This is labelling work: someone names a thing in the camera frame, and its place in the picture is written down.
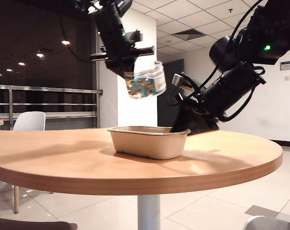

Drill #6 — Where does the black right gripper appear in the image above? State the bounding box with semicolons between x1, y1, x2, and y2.
171;92;219;135

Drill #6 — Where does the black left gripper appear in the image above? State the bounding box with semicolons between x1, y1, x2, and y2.
89;43;155;81

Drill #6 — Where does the clear plastic clip jar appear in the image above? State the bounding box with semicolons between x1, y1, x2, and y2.
124;61;167;100

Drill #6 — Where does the beige rectangular pulp tray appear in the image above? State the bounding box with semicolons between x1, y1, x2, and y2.
107;126;191;161

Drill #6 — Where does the dark single door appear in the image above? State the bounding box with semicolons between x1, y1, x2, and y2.
157;58;185;127

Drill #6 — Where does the steel window railing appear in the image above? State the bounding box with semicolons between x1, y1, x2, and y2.
0;84;104;130

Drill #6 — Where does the ceiling air vent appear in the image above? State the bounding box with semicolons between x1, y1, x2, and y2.
171;29;205;39

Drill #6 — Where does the dark glass window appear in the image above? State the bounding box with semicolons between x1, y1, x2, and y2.
0;0;98;113

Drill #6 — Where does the white plastic chair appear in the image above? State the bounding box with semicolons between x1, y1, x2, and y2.
12;111;54;214

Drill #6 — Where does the grey floor plate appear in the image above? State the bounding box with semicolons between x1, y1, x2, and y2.
245;205;279;218

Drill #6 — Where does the grey chair back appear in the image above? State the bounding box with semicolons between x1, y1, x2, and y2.
243;215;290;230

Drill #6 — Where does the brown seat cushion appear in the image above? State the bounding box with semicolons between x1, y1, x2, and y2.
0;217;78;230

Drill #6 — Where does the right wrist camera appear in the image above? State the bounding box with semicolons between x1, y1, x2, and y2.
171;73;194;92

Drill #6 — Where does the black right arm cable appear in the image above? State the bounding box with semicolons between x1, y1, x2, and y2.
197;0;267;96

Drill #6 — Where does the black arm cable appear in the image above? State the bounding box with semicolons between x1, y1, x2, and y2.
197;0;267;96
60;14;105;63

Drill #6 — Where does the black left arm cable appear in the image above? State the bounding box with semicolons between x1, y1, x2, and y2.
60;14;105;63

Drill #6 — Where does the white table pedestal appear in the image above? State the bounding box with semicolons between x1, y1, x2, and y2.
137;195;161;230

